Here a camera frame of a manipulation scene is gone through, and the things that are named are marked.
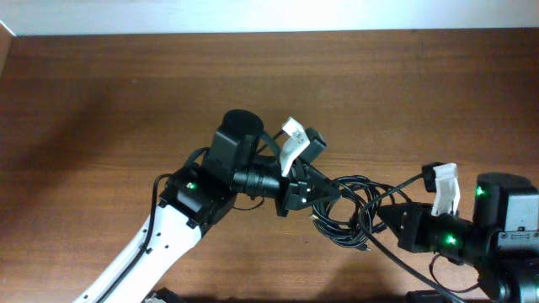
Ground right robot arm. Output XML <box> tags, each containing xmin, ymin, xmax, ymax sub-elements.
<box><xmin>378</xmin><ymin>173</ymin><xmax>538</xmax><ymax>302</ymax></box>

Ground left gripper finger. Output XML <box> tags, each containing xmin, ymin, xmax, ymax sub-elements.
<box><xmin>302</xmin><ymin>162</ymin><xmax>337</xmax><ymax>189</ymax></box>
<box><xmin>301</xmin><ymin>182</ymin><xmax>341</xmax><ymax>206</ymax></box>

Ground black USB cable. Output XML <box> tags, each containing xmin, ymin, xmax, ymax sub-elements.
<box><xmin>309</xmin><ymin>174</ymin><xmax>405</xmax><ymax>253</ymax></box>
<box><xmin>332</xmin><ymin>176</ymin><xmax>416</xmax><ymax>237</ymax></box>

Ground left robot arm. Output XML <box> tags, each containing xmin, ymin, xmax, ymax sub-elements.
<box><xmin>77</xmin><ymin>109</ymin><xmax>341</xmax><ymax>302</ymax></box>

